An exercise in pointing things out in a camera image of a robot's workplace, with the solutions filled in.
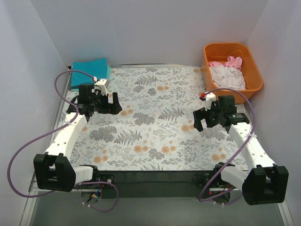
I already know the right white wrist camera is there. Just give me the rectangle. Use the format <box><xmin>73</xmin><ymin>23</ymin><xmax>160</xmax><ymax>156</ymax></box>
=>
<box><xmin>200</xmin><ymin>92</ymin><xmax>216</xmax><ymax>111</ymax></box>

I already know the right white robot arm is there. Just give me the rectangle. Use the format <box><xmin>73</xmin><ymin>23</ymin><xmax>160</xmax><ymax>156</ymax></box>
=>
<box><xmin>193</xmin><ymin>92</ymin><xmax>289</xmax><ymax>205</ymax></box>

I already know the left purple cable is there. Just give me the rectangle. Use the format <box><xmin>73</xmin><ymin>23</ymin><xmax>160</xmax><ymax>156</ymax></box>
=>
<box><xmin>8</xmin><ymin>71</ymin><xmax>119</xmax><ymax>212</ymax></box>

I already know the white t shirt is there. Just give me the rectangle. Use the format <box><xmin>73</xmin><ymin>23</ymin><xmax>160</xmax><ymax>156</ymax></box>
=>
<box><xmin>209</xmin><ymin>66</ymin><xmax>246</xmax><ymax>90</ymax></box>

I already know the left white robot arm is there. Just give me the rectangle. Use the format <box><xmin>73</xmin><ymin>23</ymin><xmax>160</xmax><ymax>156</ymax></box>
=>
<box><xmin>33</xmin><ymin>79</ymin><xmax>122</xmax><ymax>192</ymax></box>

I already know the orange plastic basket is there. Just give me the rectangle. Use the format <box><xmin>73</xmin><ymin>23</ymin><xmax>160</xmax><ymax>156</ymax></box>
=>
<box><xmin>201</xmin><ymin>42</ymin><xmax>263</xmax><ymax>104</ymax></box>

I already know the pink t shirt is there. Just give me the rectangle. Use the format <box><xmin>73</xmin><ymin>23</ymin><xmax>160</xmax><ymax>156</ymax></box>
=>
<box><xmin>209</xmin><ymin>56</ymin><xmax>243</xmax><ymax>70</ymax></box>

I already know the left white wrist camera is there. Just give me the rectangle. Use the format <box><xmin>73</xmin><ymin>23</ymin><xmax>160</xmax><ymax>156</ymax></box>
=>
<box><xmin>94</xmin><ymin>79</ymin><xmax>110</xmax><ymax>95</ymax></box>

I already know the floral table mat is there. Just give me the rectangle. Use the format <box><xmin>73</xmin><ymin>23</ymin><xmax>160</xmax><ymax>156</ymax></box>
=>
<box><xmin>70</xmin><ymin>67</ymin><xmax>247</xmax><ymax>170</ymax></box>

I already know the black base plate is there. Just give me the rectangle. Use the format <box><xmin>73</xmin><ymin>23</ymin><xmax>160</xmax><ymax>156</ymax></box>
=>
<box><xmin>72</xmin><ymin>170</ymin><xmax>243</xmax><ymax>200</ymax></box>

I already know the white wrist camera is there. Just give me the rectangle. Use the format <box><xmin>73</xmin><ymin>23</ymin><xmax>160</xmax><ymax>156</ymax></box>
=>
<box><xmin>200</xmin><ymin>92</ymin><xmax>216</xmax><ymax>111</ymax></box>
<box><xmin>94</xmin><ymin>79</ymin><xmax>110</xmax><ymax>95</ymax></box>

